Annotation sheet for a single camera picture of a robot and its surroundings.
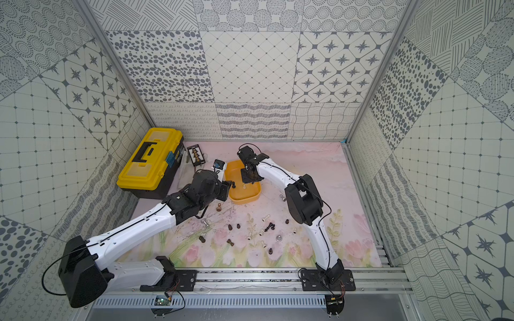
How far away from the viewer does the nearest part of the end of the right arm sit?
729mm

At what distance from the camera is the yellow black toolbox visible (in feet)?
2.82

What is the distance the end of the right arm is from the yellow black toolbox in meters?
0.38
